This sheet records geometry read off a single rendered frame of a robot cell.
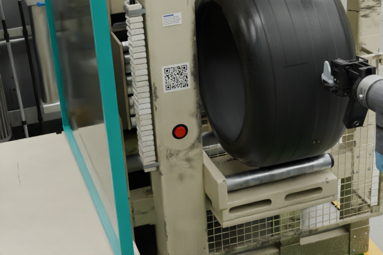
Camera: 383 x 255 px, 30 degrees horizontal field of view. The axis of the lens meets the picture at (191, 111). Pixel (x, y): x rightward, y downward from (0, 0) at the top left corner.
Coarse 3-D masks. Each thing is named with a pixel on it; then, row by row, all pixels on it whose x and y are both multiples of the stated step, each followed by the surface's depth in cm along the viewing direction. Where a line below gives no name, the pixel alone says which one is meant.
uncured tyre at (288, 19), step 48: (240, 0) 181; (288, 0) 180; (336, 0) 185; (240, 48) 181; (288, 48) 176; (336, 48) 179; (240, 96) 230; (288, 96) 177; (336, 96) 182; (240, 144) 195; (288, 144) 187
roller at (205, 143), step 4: (204, 132) 225; (208, 132) 224; (212, 132) 224; (204, 136) 223; (208, 136) 223; (212, 136) 223; (204, 140) 223; (208, 140) 223; (212, 140) 223; (216, 140) 224; (204, 144) 223; (208, 144) 224; (212, 144) 224; (216, 144) 225
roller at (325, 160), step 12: (324, 156) 206; (264, 168) 202; (276, 168) 202; (288, 168) 203; (300, 168) 203; (312, 168) 205; (324, 168) 207; (228, 180) 198; (240, 180) 199; (252, 180) 200; (264, 180) 201
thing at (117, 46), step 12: (120, 36) 236; (120, 48) 222; (120, 60) 224; (120, 72) 228; (120, 84) 232; (120, 96) 236; (132, 96) 232; (120, 108) 240; (132, 108) 234; (132, 120) 234
